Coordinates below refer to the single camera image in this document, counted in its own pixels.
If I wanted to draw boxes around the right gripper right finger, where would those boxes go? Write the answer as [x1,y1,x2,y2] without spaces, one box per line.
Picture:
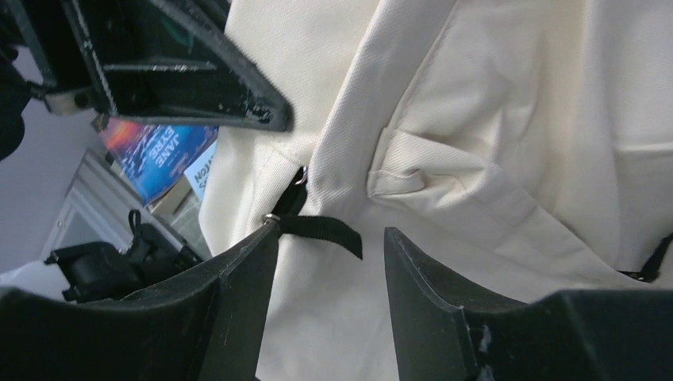
[384,228,672,380]

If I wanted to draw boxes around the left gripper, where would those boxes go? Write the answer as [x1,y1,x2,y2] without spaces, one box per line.
[1,0,292,160]

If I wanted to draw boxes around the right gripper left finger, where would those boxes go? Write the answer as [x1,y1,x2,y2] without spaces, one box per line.
[1,223,279,380]

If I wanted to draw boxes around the beige canvas backpack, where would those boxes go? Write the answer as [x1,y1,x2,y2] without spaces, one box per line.
[199,1,672,380]

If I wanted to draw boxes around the blue Jane Eyre book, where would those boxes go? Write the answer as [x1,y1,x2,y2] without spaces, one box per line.
[92,114,217,206]

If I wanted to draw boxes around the treehouse paperback book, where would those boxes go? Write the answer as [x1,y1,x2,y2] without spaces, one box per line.
[183,140,217,202]

